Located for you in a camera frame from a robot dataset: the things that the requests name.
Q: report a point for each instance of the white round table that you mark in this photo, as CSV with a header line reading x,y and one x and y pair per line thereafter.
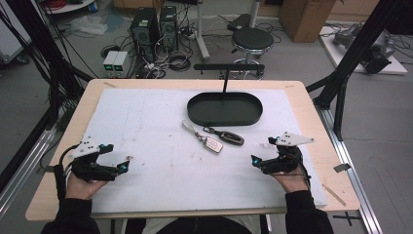
x,y
69,6

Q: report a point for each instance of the white foam mat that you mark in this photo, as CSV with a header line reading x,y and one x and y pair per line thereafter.
x,y
168,169

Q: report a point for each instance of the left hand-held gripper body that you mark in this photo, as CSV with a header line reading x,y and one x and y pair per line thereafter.
x,y
87,170

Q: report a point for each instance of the black metal frame strut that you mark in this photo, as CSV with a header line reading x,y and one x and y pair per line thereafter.
x,y
39,48
354,55

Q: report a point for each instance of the slim black computer tower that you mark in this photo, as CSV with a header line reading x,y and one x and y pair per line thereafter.
x,y
168,27

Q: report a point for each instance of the person's right hand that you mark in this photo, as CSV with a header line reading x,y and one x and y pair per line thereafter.
x,y
292,182

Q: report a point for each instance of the person's body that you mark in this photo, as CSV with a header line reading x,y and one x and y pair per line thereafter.
x,y
201,226

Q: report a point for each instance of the cardboard box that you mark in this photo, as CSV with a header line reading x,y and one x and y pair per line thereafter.
x,y
305,19

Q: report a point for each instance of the black round stool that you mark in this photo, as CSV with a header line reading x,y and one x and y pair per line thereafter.
x,y
252,40

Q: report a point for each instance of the black flat pedal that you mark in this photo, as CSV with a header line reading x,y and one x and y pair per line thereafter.
x,y
238,22

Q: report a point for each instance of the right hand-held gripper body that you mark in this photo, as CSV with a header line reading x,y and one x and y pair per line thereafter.
x,y
285,162

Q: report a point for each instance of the white power supply unit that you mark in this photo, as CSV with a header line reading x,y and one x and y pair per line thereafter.
x,y
120,61
110,61

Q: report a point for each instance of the person's left hand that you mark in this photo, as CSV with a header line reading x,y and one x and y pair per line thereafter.
x,y
81,189

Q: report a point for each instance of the clear plastic bag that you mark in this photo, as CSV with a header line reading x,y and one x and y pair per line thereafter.
x,y
89,25

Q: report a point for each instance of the large black computer tower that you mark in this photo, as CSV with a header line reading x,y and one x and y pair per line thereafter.
x,y
144,32

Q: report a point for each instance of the grey tape piece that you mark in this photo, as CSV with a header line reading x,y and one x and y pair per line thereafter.
x,y
342,167

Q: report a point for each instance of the thin wooden stick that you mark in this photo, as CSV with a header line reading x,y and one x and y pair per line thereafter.
x,y
334,195

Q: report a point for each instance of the aluminium rail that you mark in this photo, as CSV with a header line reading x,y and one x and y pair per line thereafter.
x,y
19,175
357,188

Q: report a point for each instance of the white board with grey devices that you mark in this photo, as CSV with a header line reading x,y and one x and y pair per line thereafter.
x,y
367,48

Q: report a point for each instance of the black oval tray with hanger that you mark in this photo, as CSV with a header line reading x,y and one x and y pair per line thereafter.
x,y
224,110

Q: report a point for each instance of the grey metal stand leg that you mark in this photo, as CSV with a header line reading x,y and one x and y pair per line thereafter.
x,y
202,32

